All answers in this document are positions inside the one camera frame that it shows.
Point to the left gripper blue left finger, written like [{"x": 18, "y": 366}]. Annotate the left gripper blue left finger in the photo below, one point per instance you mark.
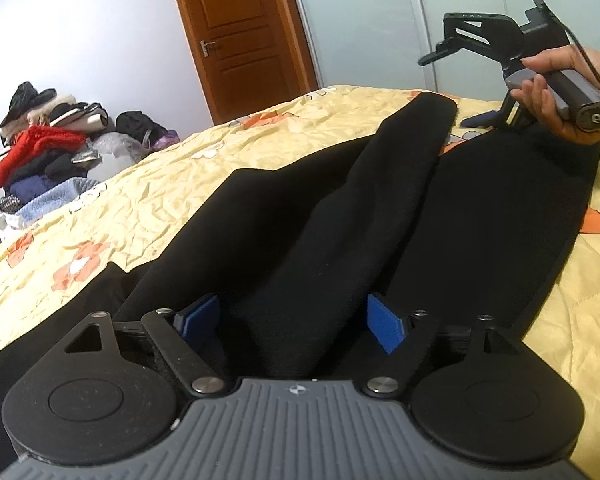
[{"x": 198, "y": 320}]

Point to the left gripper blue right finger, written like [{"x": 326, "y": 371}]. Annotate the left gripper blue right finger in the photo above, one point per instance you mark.
[{"x": 388, "y": 328}]

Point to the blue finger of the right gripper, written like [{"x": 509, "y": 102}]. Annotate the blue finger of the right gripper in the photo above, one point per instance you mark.
[{"x": 490, "y": 119}]

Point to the black pants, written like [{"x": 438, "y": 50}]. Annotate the black pants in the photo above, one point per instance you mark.
[{"x": 463, "y": 242}]

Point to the person's right hand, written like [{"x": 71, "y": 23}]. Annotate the person's right hand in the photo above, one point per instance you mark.
[{"x": 537, "y": 99}]

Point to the yellow floral bed quilt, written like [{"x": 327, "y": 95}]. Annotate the yellow floral bed quilt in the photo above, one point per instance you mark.
[{"x": 129, "y": 219}]

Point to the frosted glass sliding wardrobe door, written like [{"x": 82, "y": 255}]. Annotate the frosted glass sliding wardrobe door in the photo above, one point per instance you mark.
[{"x": 377, "y": 43}]

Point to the pile of mixed clothes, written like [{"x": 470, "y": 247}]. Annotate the pile of mixed clothes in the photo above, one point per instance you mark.
[{"x": 54, "y": 146}]

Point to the brown wooden door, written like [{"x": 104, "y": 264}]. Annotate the brown wooden door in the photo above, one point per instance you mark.
[{"x": 249, "y": 54}]

